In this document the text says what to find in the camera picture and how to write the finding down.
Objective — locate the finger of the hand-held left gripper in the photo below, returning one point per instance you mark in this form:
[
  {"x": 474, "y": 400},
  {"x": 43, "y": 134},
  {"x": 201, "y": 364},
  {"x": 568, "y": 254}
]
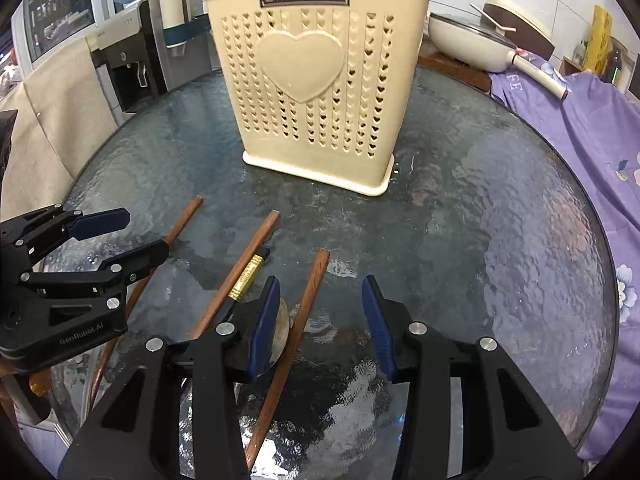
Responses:
[
  {"x": 100, "y": 222},
  {"x": 145, "y": 257}
]

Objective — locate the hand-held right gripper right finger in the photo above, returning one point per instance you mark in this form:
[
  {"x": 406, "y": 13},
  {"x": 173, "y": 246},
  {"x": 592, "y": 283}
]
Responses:
[{"x": 380, "y": 330}]

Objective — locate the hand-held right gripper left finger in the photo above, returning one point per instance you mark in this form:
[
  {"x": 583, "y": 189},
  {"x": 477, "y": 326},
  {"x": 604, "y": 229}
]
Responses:
[{"x": 262, "y": 330}]

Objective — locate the all metal spoon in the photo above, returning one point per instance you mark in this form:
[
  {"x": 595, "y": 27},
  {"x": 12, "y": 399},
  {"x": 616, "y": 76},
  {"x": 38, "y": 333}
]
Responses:
[{"x": 282, "y": 327}]

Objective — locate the brown wooden chopstick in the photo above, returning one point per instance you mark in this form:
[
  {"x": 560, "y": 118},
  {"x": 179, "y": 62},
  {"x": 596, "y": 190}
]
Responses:
[
  {"x": 310, "y": 295},
  {"x": 185, "y": 222},
  {"x": 250, "y": 255}
]

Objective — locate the black chopstick gold band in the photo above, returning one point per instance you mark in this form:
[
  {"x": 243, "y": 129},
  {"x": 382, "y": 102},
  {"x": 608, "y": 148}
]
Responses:
[{"x": 247, "y": 275}]

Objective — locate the cream plastic utensil holder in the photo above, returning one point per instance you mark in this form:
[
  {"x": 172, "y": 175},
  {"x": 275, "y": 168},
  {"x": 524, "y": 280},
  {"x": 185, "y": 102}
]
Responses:
[{"x": 300, "y": 135}]

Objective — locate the person's left hand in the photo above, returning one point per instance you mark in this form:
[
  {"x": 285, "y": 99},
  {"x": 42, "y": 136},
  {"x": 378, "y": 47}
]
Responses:
[{"x": 20, "y": 380}]

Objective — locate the beige cloth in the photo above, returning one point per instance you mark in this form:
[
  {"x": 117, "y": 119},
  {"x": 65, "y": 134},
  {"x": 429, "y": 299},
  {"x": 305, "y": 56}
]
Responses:
[{"x": 50, "y": 120}]

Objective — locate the grey water dispenser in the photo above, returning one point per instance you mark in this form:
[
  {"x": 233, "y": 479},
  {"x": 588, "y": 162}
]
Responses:
[{"x": 125, "y": 70}]

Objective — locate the teal cup holder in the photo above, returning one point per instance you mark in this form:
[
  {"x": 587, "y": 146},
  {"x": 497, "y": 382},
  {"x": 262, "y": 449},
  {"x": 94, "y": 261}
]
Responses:
[{"x": 185, "y": 35}]

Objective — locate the sliding window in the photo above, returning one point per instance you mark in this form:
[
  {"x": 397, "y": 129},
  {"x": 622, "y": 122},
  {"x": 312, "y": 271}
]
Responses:
[{"x": 55, "y": 10}]

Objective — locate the white paper cup tube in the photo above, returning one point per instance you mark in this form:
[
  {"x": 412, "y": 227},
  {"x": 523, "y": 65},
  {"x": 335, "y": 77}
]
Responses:
[{"x": 172, "y": 5}]

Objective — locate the wooden counter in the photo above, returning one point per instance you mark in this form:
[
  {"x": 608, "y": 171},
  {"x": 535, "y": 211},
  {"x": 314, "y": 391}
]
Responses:
[{"x": 450, "y": 74}]

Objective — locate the purple floral cloth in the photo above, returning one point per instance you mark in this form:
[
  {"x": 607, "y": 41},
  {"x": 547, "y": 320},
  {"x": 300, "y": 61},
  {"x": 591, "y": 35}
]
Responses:
[{"x": 590, "y": 160}]

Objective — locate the cream pan with glass lid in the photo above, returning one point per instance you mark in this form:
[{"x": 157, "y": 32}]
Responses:
[{"x": 465, "y": 42}]

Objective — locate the small wooden box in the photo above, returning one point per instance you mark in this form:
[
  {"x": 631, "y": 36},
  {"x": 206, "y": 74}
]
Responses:
[{"x": 570, "y": 66}]

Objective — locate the brown white rice cooker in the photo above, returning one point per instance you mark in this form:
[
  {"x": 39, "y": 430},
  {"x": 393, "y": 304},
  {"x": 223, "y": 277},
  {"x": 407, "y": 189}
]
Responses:
[{"x": 525, "y": 25}]

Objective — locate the small white bottle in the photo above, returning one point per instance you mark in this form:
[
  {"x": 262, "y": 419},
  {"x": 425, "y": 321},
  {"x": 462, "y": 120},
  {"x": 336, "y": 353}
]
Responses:
[{"x": 579, "y": 51}]

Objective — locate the brown glass bottle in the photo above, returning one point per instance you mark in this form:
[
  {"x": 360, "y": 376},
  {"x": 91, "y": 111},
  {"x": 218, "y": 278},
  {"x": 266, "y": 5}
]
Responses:
[{"x": 618, "y": 65}]

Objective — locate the yellow roll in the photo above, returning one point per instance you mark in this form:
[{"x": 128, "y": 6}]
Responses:
[{"x": 601, "y": 35}]

